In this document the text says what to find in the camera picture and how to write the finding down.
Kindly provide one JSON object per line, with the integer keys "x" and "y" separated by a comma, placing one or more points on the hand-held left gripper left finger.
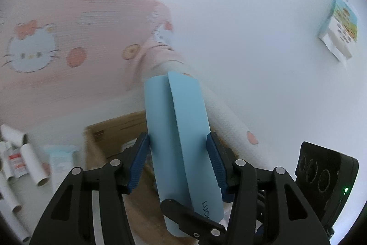
{"x": 139, "y": 161}

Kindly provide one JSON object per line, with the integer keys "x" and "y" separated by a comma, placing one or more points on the light blue tissue packet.
{"x": 61, "y": 164}

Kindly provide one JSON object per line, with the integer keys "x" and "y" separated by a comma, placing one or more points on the white packet red label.
{"x": 17, "y": 161}

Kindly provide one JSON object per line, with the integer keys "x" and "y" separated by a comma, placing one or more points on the brown cardboard box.
{"x": 114, "y": 130}

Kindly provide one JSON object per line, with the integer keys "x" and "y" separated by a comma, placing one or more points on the pink cat print blanket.
{"x": 86, "y": 75}

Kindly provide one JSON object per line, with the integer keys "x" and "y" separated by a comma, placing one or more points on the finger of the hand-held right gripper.
{"x": 189, "y": 216}

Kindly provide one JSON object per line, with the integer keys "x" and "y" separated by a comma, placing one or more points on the white cardboard tube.
{"x": 13, "y": 133}
{"x": 34, "y": 161}
{"x": 8, "y": 193}
{"x": 14, "y": 225}

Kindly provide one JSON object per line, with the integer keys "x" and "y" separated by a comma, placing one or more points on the light blue mat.
{"x": 183, "y": 133}

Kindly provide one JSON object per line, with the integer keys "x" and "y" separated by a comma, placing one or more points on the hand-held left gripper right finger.
{"x": 216, "y": 164}

